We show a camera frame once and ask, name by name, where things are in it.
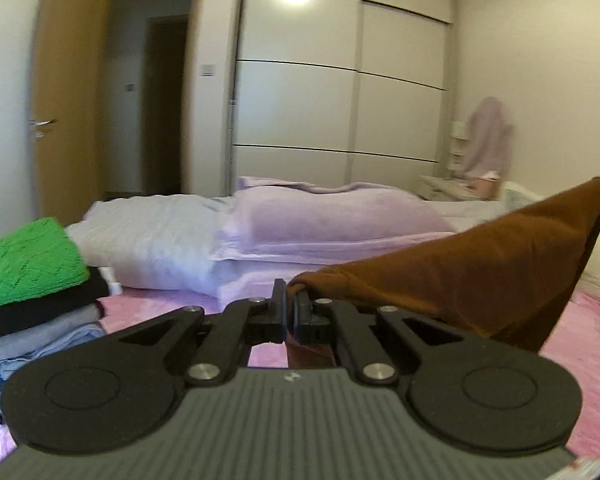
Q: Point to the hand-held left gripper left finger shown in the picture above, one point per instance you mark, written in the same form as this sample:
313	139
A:
279	310

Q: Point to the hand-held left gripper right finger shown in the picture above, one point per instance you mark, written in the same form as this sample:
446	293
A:
301	317

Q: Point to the brown garment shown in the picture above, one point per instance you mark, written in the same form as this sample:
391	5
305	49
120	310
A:
480	270

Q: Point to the lilac folded blanket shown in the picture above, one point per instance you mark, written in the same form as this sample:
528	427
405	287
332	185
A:
330	220

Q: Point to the white quilt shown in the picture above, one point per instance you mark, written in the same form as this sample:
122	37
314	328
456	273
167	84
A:
150	240

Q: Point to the white nightstand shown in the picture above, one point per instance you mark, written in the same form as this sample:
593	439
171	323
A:
450	187

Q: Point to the white sliding wardrobe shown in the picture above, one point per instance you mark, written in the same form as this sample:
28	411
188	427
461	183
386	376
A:
340	90

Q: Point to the white shelf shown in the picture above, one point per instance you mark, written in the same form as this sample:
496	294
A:
457	145

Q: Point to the grey folded garment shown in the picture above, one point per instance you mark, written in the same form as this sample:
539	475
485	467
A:
45	337

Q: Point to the black folded garment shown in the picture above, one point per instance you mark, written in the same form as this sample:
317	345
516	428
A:
40	305

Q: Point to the pale pink hanging cloth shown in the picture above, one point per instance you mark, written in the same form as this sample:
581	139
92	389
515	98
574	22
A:
487	140

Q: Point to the green knitted sweater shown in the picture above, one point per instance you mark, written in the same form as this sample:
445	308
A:
25	265

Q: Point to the bed with pink sheet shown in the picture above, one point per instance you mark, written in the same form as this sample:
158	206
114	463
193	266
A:
575	360

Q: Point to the wooden door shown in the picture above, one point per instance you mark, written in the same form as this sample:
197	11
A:
65	85

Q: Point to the wall light switch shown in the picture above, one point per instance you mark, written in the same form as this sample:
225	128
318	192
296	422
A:
208	70

